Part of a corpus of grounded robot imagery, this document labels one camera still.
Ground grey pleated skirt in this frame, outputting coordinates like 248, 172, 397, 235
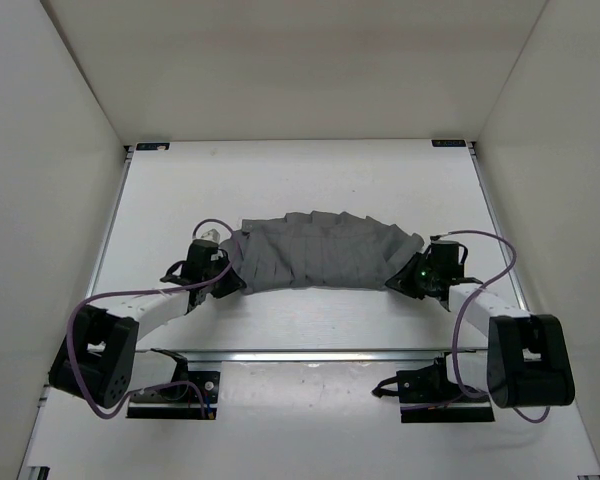
221, 211, 424, 294

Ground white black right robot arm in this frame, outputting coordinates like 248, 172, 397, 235
372, 238, 575, 410

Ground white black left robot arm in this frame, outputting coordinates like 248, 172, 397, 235
48, 237, 246, 419

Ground blue right corner label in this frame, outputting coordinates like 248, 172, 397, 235
431, 139, 467, 148

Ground blue corner label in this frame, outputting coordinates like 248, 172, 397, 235
431, 139, 467, 148
135, 142, 170, 151

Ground blue left corner label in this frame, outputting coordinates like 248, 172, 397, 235
135, 142, 170, 151

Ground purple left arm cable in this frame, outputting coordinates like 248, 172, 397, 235
65, 218, 246, 420

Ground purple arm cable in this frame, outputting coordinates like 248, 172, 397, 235
65, 218, 246, 420
432, 229, 552, 425

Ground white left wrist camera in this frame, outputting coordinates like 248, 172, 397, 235
199, 228, 221, 244

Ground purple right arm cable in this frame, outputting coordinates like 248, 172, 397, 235
432, 229, 552, 425

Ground aluminium table frame rail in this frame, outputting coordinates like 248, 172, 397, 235
90, 140, 526, 362

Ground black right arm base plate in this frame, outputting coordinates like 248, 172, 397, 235
371, 356, 495, 424

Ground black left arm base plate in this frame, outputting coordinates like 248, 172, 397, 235
126, 349, 221, 421

